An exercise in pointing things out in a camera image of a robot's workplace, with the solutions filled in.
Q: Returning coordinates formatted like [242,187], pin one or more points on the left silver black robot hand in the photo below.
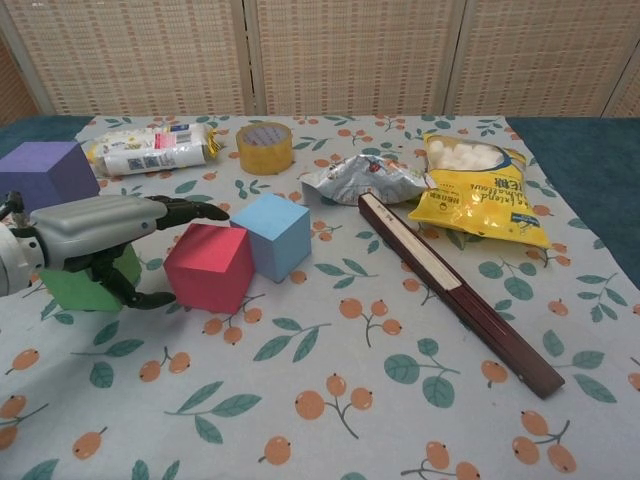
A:
[100,225]

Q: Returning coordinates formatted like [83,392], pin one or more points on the green foam cube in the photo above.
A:
[75,290]

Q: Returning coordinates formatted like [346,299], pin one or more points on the red foam cube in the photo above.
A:
[210,270]

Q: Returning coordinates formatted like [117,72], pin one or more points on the light blue foam cube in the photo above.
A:
[272,235]

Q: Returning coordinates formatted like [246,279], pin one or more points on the purple foam cube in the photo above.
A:
[45,172]

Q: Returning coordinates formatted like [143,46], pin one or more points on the white plastic snack package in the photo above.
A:
[150,147]

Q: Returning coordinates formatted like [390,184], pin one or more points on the yellow packing tape roll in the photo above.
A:
[265,150]

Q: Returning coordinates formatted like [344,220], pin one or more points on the floral orange fruit tablecloth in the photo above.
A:
[300,375]

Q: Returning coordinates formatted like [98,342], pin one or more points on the crumpled silver snack bag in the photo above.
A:
[360,180]

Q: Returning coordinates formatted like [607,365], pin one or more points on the woven bamboo folding screen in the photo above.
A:
[350,55]

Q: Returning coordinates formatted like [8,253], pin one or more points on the dark brown folded fan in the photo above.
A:
[450,287]

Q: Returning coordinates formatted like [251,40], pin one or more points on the yellow marshmallow bag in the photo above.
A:
[475,200]

